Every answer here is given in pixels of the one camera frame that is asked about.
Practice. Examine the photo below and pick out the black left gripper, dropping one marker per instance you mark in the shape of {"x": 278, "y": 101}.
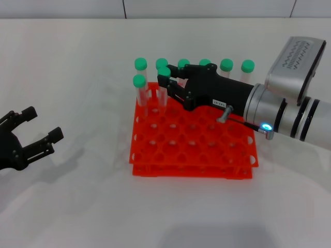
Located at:
{"x": 13, "y": 155}

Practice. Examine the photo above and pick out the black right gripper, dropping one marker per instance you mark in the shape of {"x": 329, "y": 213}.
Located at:
{"x": 217, "y": 90}

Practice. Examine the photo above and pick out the clear test tube green cap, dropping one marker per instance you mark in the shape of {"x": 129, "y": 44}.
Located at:
{"x": 247, "y": 65}
{"x": 204, "y": 62}
{"x": 164, "y": 71}
{"x": 183, "y": 62}
{"x": 226, "y": 64}
{"x": 139, "y": 80}
{"x": 141, "y": 63}
{"x": 161, "y": 62}

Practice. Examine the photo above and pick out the red plastic test tube rack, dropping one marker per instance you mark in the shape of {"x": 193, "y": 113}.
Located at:
{"x": 191, "y": 149}

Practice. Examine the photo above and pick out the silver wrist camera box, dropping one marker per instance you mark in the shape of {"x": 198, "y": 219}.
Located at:
{"x": 292, "y": 67}

